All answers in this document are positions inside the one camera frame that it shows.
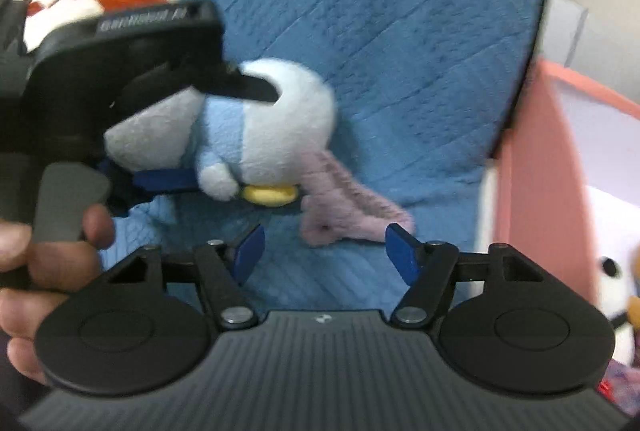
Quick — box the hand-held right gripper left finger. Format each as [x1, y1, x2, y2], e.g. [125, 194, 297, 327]
[102, 225, 266, 329]

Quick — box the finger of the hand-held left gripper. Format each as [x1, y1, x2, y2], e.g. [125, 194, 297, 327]
[170, 61, 279, 104]
[100, 158, 200, 218]

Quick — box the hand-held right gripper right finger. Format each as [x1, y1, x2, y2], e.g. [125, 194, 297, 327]
[386, 223, 548, 329]

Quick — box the white and blue plush duck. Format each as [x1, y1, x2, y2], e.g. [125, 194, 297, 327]
[104, 58, 337, 206]

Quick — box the purple plush toy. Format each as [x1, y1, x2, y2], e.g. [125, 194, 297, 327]
[300, 148, 416, 247]

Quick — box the pink cardboard box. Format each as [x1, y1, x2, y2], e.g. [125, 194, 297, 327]
[492, 61, 640, 364]

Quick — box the person's left hand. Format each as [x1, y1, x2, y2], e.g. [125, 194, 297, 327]
[0, 205, 116, 384]

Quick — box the blue textured cushion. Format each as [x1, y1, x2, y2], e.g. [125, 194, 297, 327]
[112, 0, 558, 312]

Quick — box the white plush toy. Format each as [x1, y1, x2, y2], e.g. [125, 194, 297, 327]
[582, 185, 640, 364]

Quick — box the pink printed paper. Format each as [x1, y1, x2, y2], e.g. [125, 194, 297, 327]
[597, 358, 640, 417]

